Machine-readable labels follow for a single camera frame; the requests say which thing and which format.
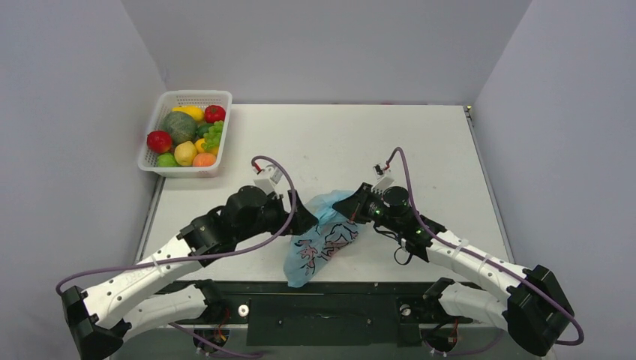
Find green fake lime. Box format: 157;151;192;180
155;152;179;167

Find yellow fake lemon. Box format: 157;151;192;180
173;141;199;167

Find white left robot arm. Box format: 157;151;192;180
60;185;318;359

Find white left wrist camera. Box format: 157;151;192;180
253;164;283;196

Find green fake grapes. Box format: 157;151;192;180
202;121;224;152

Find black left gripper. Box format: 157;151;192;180
236;190;317;243

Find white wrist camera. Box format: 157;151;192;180
253;164;283;196
372;163;395;194

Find green fake melon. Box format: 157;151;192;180
158;112;197;145

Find orange fake peach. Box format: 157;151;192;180
192;152;217;167

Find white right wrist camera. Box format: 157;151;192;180
372;163;395;194

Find dark green fake avocado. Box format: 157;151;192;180
196;123;213;138

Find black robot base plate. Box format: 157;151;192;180
179;281;455;347

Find red fake apple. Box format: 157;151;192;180
145;130;173;154

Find white plastic basket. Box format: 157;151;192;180
137;90;233;178

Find red fake tomato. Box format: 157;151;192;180
204;104;227;124

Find light blue printed plastic bag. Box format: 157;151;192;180
283;190;359;288

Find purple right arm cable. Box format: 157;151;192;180
387;146;585;347

